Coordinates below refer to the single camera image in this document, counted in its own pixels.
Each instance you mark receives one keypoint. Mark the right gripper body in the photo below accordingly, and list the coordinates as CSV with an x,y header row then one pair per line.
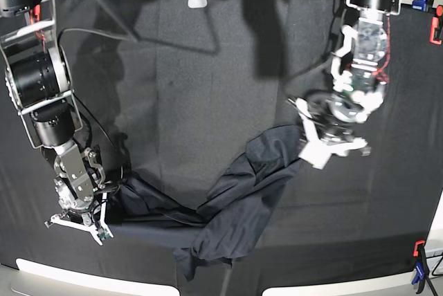
x,y
67,199

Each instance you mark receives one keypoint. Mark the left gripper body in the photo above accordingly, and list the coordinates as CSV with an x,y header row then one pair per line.
x,y
334,114

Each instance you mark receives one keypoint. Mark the dark grey t-shirt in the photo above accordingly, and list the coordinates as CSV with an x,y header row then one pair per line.
x,y
237,210

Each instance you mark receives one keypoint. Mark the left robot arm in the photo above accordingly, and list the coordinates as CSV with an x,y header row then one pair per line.
x,y
359,84

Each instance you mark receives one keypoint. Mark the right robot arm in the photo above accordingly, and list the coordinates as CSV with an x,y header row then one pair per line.
x,y
40,86

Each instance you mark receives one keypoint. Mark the red clamp far right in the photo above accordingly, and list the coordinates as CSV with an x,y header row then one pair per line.
x,y
435,36

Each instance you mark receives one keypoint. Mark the black table cloth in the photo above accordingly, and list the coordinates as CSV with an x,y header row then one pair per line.
x,y
183,103

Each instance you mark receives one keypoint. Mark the red blue clamp near right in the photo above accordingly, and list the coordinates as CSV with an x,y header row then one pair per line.
x,y
422,272

